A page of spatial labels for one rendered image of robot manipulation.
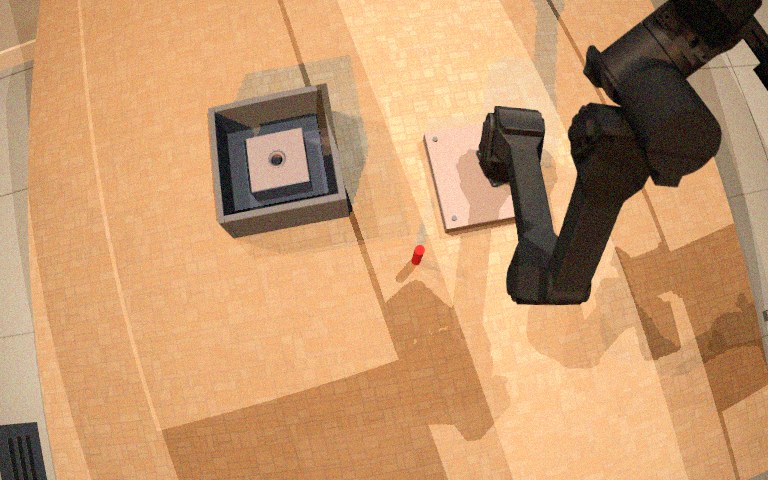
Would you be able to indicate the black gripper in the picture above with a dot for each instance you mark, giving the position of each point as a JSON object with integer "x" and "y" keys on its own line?
{"x": 680, "y": 42}

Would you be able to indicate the dark red peg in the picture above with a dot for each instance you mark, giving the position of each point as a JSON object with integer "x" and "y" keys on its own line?
{"x": 418, "y": 254}

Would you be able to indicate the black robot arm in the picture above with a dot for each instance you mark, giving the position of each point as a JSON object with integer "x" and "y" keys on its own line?
{"x": 663, "y": 129}

